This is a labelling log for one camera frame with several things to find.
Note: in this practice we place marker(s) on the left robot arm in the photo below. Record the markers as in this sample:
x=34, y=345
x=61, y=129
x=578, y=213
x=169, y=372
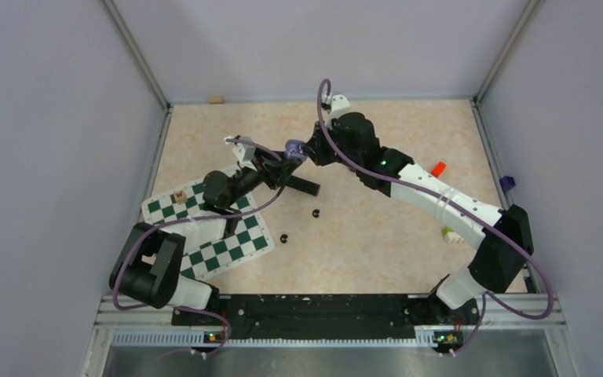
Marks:
x=148, y=270

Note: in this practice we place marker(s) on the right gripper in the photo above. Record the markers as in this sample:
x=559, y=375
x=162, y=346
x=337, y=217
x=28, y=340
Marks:
x=315, y=148

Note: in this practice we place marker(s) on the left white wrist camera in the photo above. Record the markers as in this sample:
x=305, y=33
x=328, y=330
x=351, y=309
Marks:
x=243, y=149

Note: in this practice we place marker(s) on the purple small object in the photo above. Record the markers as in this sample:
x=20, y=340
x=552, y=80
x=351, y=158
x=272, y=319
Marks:
x=507, y=183

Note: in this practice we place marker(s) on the green white chessboard mat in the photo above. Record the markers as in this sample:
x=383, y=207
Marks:
x=207, y=251

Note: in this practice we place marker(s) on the red block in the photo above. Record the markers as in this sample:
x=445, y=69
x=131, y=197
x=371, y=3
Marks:
x=438, y=169

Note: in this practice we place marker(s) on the wooden letter cube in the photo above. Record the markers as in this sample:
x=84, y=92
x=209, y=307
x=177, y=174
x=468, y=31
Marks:
x=180, y=197

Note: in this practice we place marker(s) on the black glitter microphone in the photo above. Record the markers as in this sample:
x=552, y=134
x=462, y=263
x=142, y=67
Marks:
x=302, y=185

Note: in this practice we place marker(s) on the cork stopper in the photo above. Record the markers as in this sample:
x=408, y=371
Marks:
x=215, y=100

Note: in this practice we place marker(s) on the green white toy brick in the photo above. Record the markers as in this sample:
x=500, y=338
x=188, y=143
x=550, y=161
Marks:
x=450, y=236

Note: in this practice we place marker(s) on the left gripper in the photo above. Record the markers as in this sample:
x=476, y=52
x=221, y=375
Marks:
x=275, y=170

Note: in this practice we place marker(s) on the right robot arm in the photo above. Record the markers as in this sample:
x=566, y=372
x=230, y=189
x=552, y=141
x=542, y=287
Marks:
x=498, y=235

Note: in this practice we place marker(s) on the lavender earbud charging case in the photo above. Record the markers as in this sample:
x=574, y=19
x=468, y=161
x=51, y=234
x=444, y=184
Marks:
x=294, y=149

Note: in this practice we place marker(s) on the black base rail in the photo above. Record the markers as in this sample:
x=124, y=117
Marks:
x=361, y=317

